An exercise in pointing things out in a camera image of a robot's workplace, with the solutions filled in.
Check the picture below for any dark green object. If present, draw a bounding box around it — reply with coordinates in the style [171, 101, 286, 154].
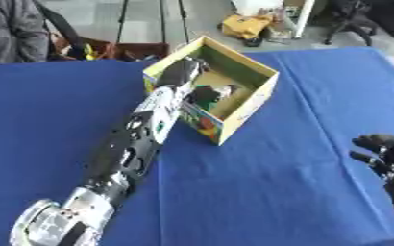
[186, 85, 224, 112]

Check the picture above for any brown crate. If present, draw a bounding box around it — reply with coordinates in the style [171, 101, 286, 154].
[54, 37, 172, 62]

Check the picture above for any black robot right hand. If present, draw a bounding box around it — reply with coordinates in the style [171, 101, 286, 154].
[348, 133, 394, 229]

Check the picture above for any black tripod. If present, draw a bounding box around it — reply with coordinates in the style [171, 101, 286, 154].
[114, 0, 192, 45]

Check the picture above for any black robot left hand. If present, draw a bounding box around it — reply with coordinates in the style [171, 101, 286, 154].
[155, 57, 212, 88]

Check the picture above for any person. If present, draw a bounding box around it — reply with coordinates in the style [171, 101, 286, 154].
[0, 0, 53, 64]

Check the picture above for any tan cardboard box green inside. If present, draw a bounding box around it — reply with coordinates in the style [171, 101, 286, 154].
[141, 35, 282, 147]

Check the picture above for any black office chair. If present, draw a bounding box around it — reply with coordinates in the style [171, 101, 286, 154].
[321, 0, 381, 47]

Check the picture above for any white object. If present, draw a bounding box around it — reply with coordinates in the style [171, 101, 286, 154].
[213, 84, 241, 99]

